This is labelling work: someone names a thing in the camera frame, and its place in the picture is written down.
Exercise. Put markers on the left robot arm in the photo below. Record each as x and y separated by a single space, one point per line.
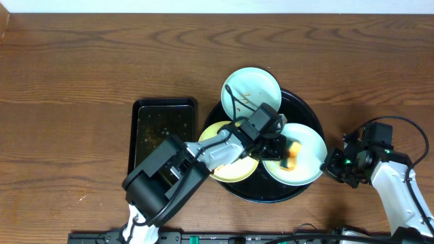
161 185

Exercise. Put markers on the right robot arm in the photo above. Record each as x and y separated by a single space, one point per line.
390 174

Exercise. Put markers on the light blue plate top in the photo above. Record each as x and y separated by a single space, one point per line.
252 87

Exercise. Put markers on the black rectangular tray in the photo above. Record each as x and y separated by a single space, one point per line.
154 119

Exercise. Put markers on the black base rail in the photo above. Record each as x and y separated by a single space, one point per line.
115 236

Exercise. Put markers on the yellow plate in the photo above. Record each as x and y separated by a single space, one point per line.
235 172

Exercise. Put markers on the black round tray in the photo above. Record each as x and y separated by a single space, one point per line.
260 186

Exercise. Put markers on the green and yellow sponge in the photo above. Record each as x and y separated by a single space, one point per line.
289 163

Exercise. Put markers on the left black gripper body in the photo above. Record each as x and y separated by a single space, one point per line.
275 148

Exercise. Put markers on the light blue plate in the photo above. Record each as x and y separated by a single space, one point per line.
311 156
252 87

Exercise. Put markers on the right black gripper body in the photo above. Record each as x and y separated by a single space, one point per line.
334 166

